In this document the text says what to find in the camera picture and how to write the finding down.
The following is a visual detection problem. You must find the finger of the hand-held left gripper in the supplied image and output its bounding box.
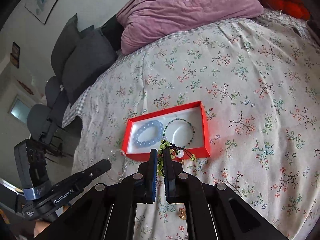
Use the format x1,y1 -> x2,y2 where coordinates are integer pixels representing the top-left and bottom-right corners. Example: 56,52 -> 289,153
72,159 -> 112,188

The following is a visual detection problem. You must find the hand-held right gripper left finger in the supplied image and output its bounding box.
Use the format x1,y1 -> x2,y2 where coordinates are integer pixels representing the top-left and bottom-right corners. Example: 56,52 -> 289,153
32,149 -> 158,240

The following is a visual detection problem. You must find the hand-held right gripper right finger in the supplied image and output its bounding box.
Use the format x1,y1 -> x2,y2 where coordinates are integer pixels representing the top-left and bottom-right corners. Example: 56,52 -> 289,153
162,148 -> 290,240

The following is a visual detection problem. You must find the green bead black cord bracelet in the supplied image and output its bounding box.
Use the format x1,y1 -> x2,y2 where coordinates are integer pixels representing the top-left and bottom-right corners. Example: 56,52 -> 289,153
156,140 -> 197,180

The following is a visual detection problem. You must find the red jewelry box tray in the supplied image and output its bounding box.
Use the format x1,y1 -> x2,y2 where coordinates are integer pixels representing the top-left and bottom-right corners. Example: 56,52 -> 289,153
122,101 -> 211,160

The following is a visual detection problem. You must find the person's left hand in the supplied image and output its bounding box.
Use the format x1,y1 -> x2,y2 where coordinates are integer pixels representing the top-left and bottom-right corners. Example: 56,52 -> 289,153
33,219 -> 52,240

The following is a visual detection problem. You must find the grey chair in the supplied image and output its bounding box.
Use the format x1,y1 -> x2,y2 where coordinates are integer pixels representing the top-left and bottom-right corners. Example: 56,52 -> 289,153
26,104 -> 53,136
44,76 -> 63,105

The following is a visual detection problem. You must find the window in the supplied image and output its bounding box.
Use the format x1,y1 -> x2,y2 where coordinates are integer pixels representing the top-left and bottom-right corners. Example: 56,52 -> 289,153
10,95 -> 32,123

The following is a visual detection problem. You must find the grey pillow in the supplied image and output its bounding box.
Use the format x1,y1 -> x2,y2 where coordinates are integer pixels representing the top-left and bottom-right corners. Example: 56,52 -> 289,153
61,29 -> 118,104
50,14 -> 81,77

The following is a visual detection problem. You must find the floral bed sheet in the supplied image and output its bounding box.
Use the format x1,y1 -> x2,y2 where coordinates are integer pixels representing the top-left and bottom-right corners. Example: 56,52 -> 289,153
61,7 -> 320,240

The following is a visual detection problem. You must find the purple duvet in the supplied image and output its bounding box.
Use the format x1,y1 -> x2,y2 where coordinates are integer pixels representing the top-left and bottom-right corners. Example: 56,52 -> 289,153
116,0 -> 264,55

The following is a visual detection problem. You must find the clear crystal bead bracelet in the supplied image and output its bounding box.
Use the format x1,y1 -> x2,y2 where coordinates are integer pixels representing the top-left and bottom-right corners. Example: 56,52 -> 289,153
106,149 -> 129,181

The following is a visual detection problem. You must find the pale blue bead bracelet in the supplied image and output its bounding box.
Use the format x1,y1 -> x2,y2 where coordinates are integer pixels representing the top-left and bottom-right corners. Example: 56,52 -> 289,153
134,120 -> 164,149

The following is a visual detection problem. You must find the thin green bead bracelet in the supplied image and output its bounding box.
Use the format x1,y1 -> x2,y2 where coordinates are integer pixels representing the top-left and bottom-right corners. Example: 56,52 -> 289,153
163,119 -> 195,148

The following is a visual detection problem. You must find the red wall ornament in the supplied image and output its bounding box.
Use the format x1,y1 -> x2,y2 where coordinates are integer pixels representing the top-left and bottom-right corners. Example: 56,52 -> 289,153
17,79 -> 34,96

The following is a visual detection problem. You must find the small wall plaque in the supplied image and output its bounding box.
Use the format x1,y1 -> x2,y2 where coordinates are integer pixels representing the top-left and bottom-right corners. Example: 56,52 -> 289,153
10,42 -> 21,68

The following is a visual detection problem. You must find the framed wall picture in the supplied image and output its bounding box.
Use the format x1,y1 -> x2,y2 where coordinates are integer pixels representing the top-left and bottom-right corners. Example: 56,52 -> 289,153
24,0 -> 62,25

